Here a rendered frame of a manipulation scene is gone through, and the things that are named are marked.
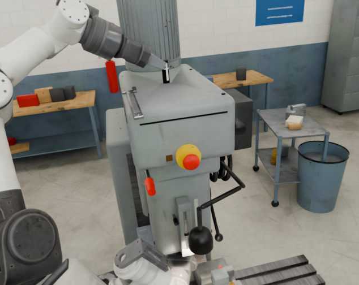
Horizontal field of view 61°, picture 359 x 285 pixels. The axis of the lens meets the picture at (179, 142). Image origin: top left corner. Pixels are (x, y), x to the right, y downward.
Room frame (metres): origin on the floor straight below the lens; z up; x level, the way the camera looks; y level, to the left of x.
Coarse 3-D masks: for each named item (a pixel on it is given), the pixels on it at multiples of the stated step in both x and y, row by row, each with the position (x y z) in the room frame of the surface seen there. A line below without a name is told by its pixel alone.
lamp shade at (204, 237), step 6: (204, 228) 0.68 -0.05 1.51; (192, 234) 0.67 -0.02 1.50; (198, 234) 0.66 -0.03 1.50; (204, 234) 0.66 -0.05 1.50; (210, 234) 0.67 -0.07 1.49; (192, 240) 0.66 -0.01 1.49; (198, 240) 0.65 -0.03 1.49; (204, 240) 0.65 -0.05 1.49; (210, 240) 0.66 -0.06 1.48; (192, 246) 0.65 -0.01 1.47; (198, 246) 0.65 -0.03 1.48; (204, 246) 0.65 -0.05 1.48; (210, 246) 0.65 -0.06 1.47; (198, 252) 0.64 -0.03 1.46; (204, 252) 0.64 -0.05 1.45
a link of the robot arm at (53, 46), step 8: (48, 24) 0.79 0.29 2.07; (32, 32) 0.69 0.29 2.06; (40, 32) 0.70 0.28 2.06; (48, 32) 0.78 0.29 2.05; (40, 40) 0.68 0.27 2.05; (48, 40) 0.70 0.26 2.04; (56, 40) 0.78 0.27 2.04; (48, 48) 0.69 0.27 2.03; (56, 48) 0.77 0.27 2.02; (64, 48) 0.79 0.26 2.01; (48, 56) 0.70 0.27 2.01
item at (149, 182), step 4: (144, 172) 0.69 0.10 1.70; (148, 172) 0.68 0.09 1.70; (148, 176) 0.66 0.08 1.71; (144, 180) 0.65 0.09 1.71; (148, 180) 0.63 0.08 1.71; (152, 180) 0.64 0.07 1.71; (148, 184) 0.62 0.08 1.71; (152, 184) 0.62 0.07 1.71; (148, 188) 0.60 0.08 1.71; (152, 188) 0.60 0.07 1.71; (148, 192) 0.60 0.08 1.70; (152, 192) 0.60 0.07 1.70
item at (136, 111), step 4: (124, 88) 0.81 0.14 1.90; (132, 88) 0.81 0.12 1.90; (124, 92) 0.78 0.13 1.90; (128, 92) 0.77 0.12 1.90; (132, 92) 0.77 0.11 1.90; (136, 92) 0.78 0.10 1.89; (128, 96) 0.73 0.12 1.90; (132, 96) 0.73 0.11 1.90; (128, 100) 0.71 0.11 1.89; (132, 100) 0.70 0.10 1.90; (136, 100) 0.69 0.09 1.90; (132, 104) 0.66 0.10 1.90; (136, 104) 0.66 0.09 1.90; (132, 108) 0.64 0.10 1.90; (136, 108) 0.63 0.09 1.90; (132, 112) 0.62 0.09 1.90; (136, 112) 0.61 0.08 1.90; (140, 112) 0.61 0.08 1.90; (136, 116) 0.58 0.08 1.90; (140, 116) 0.58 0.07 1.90
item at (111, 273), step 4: (108, 272) 0.92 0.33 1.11; (112, 272) 0.91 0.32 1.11; (100, 276) 0.89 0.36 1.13; (104, 276) 0.88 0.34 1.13; (108, 276) 0.88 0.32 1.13; (112, 276) 0.88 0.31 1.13; (116, 276) 0.89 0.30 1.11; (104, 280) 0.87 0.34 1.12; (108, 280) 0.87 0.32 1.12; (108, 284) 0.84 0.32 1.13
